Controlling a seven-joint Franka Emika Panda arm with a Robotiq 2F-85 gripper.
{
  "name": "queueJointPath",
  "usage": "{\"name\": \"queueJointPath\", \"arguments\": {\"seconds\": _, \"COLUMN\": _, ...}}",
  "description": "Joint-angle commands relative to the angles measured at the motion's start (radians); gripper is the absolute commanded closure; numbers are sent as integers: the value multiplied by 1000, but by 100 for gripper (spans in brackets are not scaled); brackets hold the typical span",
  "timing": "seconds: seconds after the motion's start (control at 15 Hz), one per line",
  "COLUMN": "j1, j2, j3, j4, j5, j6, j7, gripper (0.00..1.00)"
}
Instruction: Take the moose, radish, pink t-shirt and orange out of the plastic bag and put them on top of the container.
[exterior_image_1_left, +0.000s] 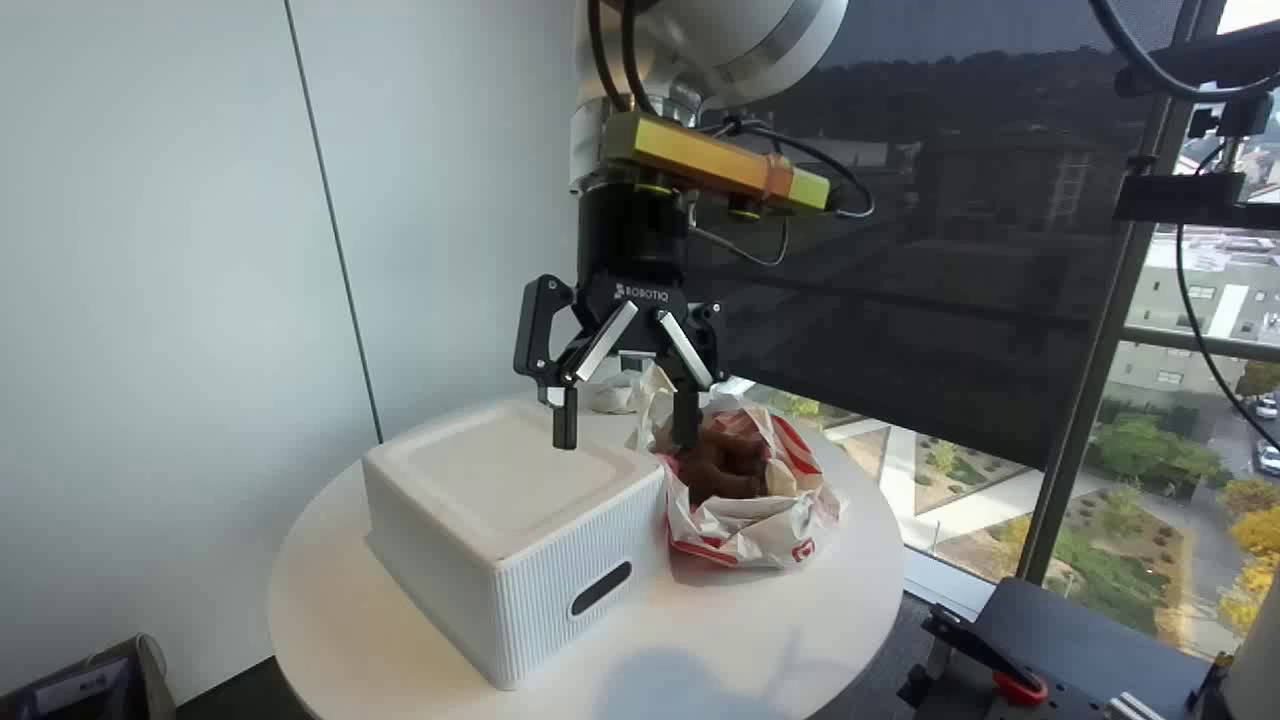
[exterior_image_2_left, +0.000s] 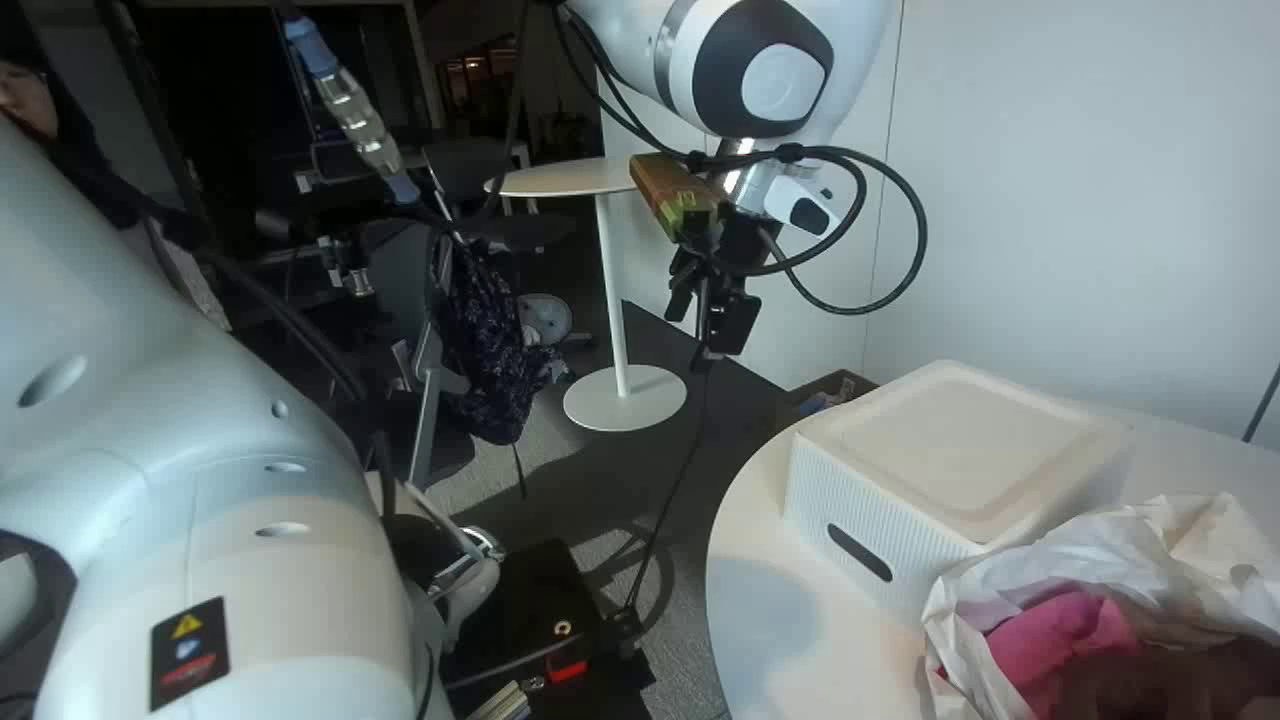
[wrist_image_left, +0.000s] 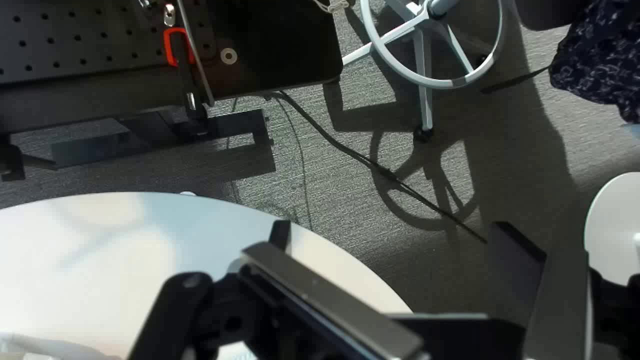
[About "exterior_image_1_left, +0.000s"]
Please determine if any yellow-green wrist camera box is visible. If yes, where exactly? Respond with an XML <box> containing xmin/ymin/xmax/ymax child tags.
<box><xmin>596</xmin><ymin>107</ymin><xmax>836</xmax><ymax>214</ymax></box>

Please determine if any white lidded storage box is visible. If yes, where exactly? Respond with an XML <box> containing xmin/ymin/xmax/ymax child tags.
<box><xmin>362</xmin><ymin>397</ymin><xmax>674</xmax><ymax>691</ymax></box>

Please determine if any black clamp with red handle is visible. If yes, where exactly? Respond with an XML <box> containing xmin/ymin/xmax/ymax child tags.
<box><xmin>922</xmin><ymin>603</ymin><xmax>1057</xmax><ymax>711</ymax></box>

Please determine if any dark window frame post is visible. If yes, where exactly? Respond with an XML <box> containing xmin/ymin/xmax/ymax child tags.
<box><xmin>1012</xmin><ymin>0</ymin><xmax>1234</xmax><ymax>593</ymax></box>

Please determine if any black mount bracket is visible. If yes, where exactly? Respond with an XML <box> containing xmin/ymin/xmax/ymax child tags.
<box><xmin>1117</xmin><ymin>74</ymin><xmax>1280</xmax><ymax>226</ymax></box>

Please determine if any black hanging cable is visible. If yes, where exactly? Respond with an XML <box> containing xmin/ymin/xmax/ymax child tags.
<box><xmin>1171</xmin><ymin>214</ymin><xmax>1280</xmax><ymax>452</ymax></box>

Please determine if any black case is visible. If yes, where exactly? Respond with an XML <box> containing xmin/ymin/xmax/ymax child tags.
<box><xmin>854</xmin><ymin>574</ymin><xmax>1211</xmax><ymax>720</ymax></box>

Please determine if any black bin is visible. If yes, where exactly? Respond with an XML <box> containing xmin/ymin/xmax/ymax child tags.
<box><xmin>0</xmin><ymin>637</ymin><xmax>177</xmax><ymax>720</ymax></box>

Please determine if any white red plastic bag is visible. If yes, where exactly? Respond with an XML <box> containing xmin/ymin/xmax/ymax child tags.
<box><xmin>645</xmin><ymin>370</ymin><xmax>848</xmax><ymax>574</ymax></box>

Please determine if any thin black camera cable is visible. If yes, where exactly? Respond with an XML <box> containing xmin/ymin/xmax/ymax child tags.
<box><xmin>690</xmin><ymin>117</ymin><xmax>885</xmax><ymax>273</ymax></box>

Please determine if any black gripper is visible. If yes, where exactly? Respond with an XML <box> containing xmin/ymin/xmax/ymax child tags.
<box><xmin>516</xmin><ymin>181</ymin><xmax>723</xmax><ymax>459</ymax></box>

